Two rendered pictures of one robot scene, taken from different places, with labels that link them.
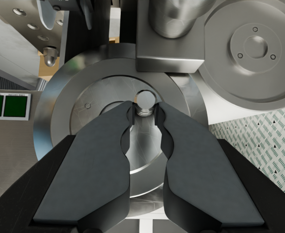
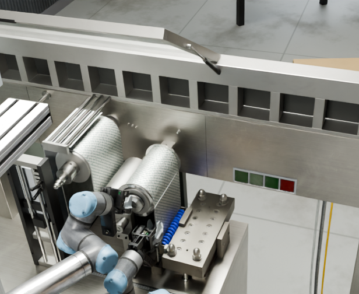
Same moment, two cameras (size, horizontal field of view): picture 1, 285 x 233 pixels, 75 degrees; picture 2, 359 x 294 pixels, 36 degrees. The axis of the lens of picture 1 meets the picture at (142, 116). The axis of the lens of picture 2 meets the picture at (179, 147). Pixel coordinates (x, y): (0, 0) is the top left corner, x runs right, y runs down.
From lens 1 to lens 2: 190 cm
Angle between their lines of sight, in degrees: 35
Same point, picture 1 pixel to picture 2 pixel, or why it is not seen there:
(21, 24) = (216, 220)
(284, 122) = (98, 185)
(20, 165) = (235, 143)
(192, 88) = not seen: hidden behind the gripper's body
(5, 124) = (247, 167)
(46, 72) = not seen: outside the picture
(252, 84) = not seen: hidden behind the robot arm
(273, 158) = (99, 174)
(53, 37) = (209, 210)
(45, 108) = (151, 206)
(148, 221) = (155, 101)
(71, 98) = (145, 208)
